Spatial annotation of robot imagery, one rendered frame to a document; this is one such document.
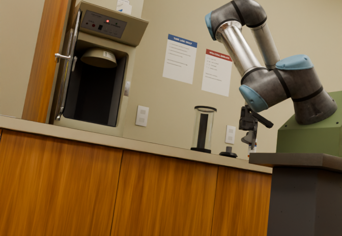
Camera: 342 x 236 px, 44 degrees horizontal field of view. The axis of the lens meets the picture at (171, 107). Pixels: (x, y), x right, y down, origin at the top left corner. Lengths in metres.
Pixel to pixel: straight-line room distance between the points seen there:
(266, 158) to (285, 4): 1.93
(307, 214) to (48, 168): 0.90
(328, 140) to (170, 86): 1.32
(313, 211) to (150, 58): 1.46
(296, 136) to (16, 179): 0.99
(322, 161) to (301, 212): 0.21
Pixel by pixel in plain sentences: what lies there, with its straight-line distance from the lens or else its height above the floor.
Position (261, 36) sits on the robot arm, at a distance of 1.91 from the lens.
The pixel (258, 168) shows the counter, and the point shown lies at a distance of 1.99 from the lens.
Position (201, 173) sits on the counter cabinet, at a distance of 1.84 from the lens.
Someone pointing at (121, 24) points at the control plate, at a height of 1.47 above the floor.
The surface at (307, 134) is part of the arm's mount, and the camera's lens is 1.55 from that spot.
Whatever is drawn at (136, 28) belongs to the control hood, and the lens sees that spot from 1.99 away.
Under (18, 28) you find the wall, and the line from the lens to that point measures 2.38.
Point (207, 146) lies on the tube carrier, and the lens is 1.97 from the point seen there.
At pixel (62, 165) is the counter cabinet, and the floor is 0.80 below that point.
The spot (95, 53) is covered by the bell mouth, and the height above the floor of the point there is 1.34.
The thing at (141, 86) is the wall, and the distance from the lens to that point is 2.51.
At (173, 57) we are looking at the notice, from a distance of 2.64.
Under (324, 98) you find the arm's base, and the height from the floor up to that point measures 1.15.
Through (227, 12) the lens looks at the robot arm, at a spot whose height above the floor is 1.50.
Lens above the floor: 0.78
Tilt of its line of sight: 10 degrees up
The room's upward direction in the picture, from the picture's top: 8 degrees clockwise
